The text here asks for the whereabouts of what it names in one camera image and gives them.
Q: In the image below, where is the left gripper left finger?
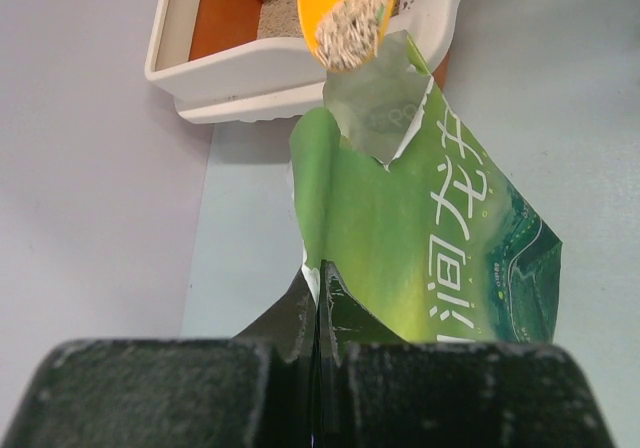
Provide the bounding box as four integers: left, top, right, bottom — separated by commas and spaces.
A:
3, 275, 316, 447

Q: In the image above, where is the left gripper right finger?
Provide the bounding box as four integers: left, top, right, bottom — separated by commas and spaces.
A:
313, 262, 614, 447

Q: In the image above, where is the white orange litter box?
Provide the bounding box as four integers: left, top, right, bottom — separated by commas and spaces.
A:
145, 0, 461, 124

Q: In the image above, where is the green litter bag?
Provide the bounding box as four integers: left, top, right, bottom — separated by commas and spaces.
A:
290, 32, 562, 343

